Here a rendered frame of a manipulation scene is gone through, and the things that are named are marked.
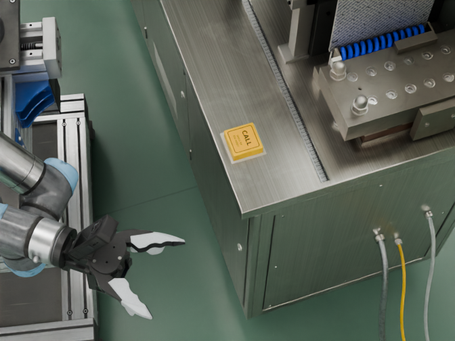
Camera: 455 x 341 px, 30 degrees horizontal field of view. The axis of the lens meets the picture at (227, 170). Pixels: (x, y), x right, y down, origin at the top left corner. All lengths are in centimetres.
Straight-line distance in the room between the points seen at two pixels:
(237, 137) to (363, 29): 36
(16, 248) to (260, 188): 61
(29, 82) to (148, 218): 74
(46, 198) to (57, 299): 96
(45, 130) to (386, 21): 129
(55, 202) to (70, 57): 162
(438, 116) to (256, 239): 50
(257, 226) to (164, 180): 99
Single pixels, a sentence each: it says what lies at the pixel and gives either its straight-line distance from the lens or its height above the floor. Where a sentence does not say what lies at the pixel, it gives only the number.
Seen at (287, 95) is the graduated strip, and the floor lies 90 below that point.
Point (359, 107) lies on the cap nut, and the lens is 180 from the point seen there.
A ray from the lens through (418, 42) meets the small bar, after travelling 192.
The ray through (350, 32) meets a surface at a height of 107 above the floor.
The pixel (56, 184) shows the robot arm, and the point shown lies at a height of 115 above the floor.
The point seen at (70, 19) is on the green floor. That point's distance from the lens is 328.
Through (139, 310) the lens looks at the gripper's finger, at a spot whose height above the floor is 125.
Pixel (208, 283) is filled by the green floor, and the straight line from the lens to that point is 273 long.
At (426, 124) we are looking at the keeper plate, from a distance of 189.
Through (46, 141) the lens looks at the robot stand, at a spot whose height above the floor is 21.
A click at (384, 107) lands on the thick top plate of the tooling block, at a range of 184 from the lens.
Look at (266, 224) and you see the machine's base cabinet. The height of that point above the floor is 79.
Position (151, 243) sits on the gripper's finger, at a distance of 145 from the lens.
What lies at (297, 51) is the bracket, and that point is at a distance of 201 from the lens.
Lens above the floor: 257
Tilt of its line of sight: 63 degrees down
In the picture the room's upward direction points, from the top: straight up
